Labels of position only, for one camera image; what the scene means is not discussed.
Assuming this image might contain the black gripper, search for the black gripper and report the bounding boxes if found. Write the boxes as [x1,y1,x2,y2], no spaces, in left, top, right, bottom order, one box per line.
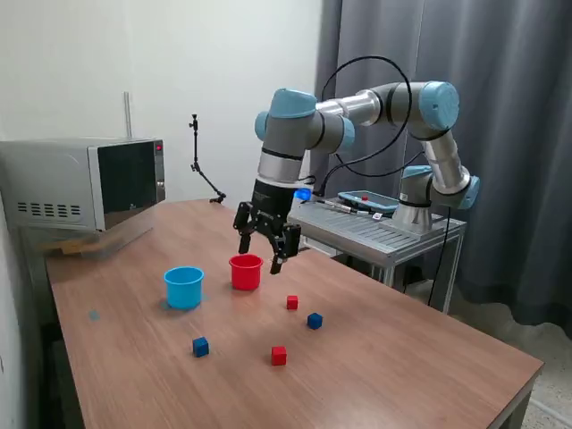
[232,177,303,276]

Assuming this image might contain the red plastic cup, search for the red plastic cup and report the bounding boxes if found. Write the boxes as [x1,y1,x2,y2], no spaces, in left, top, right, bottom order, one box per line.
[228,254,264,290]

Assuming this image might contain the grey metal robot stand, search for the grey metal robot stand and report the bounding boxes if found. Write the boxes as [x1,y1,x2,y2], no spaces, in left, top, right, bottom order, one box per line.
[288,196,467,314]

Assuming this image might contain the blue plastic cup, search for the blue plastic cup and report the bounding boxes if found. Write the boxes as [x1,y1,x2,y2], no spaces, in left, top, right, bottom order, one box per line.
[163,266,206,309]

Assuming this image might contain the blue teach pendant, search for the blue teach pendant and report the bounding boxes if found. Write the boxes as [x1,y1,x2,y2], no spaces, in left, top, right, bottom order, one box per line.
[337,189,399,214]

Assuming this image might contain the wooden board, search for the wooden board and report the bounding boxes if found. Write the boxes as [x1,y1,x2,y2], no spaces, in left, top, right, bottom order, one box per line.
[42,239,97,259]

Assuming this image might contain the silver microwave oven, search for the silver microwave oven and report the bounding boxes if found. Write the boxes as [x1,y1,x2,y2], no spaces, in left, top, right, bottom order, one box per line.
[0,137,167,233]

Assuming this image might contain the grey curtain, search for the grey curtain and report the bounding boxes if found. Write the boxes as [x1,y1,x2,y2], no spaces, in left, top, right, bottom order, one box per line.
[307,0,572,339]

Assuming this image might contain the black base power cable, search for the black base power cable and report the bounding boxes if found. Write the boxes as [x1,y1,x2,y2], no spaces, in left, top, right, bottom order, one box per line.
[427,207,451,307]

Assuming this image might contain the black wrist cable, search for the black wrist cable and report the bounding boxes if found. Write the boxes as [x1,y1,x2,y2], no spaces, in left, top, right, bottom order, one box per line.
[310,55,425,198]

